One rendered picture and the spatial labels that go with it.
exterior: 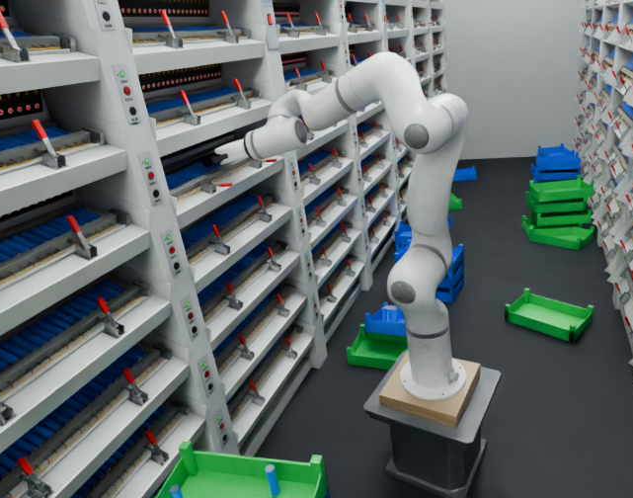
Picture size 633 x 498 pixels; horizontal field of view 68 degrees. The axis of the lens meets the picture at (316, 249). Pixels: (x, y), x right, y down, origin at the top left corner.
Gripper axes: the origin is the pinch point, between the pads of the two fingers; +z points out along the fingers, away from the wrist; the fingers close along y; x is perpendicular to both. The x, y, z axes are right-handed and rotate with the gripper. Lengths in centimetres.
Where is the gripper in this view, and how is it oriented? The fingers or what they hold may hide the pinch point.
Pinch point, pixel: (211, 159)
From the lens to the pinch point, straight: 147.8
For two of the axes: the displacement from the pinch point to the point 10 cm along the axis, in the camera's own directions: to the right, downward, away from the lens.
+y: -3.9, 4.1, -8.3
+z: -8.6, 1.4, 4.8
